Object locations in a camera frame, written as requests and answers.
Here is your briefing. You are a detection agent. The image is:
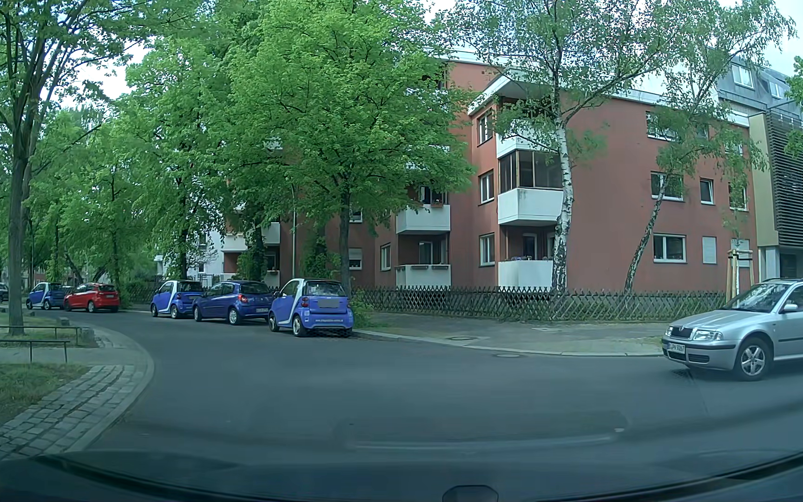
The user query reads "small blue and white car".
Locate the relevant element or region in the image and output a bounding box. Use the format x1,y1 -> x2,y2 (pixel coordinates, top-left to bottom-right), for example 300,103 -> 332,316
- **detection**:
26,282 -> 73,311
150,279 -> 205,319
268,278 -> 355,338

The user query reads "large green tree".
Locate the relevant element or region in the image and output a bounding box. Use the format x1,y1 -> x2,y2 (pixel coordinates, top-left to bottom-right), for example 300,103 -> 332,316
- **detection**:
220,0 -> 479,301

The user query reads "grey asphalt road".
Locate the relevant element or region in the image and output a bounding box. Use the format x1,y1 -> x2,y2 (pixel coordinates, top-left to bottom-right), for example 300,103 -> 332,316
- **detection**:
0,304 -> 803,482

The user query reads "grey paved pavement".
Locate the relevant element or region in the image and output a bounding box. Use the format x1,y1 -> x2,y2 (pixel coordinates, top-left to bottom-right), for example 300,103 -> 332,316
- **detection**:
354,311 -> 670,358

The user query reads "wooden lattice fence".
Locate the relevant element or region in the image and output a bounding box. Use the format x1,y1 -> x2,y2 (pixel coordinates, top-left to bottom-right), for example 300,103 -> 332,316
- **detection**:
354,286 -> 727,323

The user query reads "white birch tree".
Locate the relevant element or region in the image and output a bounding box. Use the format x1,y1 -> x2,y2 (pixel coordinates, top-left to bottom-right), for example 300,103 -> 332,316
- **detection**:
436,0 -> 660,294

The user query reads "dark blue hatchback car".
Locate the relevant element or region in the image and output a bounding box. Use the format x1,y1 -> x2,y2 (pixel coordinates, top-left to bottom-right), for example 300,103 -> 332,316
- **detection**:
192,280 -> 277,326

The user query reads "white building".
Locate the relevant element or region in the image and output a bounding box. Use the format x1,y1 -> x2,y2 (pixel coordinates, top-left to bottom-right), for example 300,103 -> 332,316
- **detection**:
154,223 -> 283,288

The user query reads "red brick apartment building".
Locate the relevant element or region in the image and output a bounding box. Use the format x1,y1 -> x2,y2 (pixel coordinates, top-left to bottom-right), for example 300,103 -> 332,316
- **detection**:
220,52 -> 759,295

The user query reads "car's own bonnet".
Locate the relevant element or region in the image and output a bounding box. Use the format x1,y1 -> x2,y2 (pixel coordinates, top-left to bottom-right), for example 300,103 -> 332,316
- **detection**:
0,434 -> 803,502

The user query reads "leaning birch tree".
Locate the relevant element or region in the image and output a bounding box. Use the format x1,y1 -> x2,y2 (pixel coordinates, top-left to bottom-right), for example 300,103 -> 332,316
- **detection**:
621,0 -> 796,295

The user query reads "row of trees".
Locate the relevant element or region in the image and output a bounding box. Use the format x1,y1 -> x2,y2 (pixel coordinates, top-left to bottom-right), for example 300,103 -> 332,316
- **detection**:
0,42 -> 291,311

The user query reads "red car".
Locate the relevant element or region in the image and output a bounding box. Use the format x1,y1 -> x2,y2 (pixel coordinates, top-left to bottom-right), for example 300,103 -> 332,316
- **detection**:
63,282 -> 121,314

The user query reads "young tree with wooden stakes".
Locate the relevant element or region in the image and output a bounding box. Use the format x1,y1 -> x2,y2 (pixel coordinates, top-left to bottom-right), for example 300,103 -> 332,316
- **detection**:
725,247 -> 755,302

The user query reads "cobbled pavement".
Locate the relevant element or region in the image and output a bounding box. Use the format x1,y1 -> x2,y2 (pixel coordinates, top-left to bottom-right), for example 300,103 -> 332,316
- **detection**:
0,322 -> 155,461

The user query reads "silver estate car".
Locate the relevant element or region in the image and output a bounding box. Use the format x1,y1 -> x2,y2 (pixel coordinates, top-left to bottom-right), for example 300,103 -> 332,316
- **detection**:
661,277 -> 803,382

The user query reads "low metal railing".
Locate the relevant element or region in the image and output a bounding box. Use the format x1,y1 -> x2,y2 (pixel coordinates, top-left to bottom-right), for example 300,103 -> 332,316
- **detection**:
0,338 -> 71,364
0,324 -> 83,347

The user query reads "tall bare-trunk tree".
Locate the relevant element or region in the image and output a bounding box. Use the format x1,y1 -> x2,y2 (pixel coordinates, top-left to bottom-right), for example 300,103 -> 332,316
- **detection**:
0,0 -> 138,337

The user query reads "grey slatted building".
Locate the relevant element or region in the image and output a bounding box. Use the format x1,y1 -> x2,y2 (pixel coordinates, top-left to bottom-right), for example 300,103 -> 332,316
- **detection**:
717,57 -> 803,283

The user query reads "grass verge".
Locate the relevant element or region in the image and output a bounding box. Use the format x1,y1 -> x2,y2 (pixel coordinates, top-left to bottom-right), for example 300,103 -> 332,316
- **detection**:
0,307 -> 92,436

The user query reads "lamp post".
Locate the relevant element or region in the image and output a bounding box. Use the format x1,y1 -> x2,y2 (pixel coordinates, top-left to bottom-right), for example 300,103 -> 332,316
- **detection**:
289,183 -> 299,281

